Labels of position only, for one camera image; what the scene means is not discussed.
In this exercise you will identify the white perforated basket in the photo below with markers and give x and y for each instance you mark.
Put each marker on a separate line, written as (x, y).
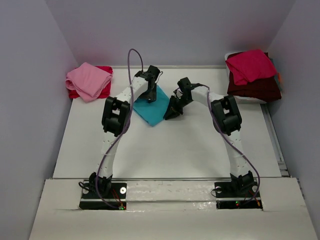
(246, 100)

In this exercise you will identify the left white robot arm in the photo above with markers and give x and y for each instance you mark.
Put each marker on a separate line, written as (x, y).
(115, 122)

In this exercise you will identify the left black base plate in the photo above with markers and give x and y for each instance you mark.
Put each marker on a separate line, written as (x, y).
(114, 200)

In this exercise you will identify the magenta t shirt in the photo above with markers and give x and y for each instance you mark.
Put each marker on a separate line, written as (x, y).
(249, 66)

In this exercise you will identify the turquoise t shirt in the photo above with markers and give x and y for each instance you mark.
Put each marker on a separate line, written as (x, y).
(152, 112)

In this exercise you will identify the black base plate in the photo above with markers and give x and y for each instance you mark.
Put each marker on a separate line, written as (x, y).
(114, 200)
(228, 198)

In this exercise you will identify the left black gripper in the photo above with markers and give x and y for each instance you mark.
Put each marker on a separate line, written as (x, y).
(151, 92)

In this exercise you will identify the pink folded t shirt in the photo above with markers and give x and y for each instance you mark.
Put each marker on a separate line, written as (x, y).
(86, 81)

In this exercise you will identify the dark red t shirt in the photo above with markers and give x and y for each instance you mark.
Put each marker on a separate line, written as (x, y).
(260, 88)

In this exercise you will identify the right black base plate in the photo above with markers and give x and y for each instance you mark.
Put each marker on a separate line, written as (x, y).
(228, 198)

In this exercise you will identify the red folded t shirt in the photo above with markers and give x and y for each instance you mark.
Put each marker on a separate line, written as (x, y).
(103, 87)

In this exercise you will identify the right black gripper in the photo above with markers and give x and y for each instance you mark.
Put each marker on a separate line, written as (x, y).
(176, 104)

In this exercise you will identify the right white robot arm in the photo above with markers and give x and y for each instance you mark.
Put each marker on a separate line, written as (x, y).
(227, 122)

